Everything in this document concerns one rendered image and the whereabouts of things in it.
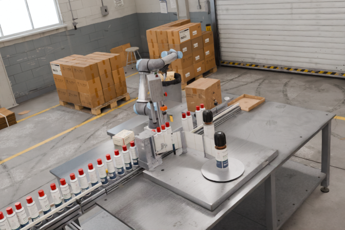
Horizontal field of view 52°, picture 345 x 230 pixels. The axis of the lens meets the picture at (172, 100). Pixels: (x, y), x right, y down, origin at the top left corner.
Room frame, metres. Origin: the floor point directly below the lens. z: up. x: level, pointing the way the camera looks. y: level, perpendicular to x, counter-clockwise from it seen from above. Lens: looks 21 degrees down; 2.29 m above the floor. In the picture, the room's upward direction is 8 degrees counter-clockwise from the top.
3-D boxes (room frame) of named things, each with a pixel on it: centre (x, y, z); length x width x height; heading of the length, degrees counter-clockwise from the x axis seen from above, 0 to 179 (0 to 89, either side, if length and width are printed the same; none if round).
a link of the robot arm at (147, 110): (3.08, 0.19, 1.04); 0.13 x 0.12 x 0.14; 57
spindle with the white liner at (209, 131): (2.56, -0.26, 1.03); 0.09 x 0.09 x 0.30
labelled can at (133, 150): (2.39, 0.35, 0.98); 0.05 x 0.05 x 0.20
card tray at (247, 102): (3.38, -0.76, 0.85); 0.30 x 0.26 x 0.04; 132
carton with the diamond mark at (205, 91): (3.40, -0.33, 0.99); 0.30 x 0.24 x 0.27; 139
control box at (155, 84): (2.71, 0.12, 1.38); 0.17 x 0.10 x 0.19; 7
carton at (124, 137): (2.92, 0.50, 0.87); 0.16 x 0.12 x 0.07; 141
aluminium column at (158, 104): (2.79, 0.11, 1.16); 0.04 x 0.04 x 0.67; 42
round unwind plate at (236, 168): (2.15, -0.29, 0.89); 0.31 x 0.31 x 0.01
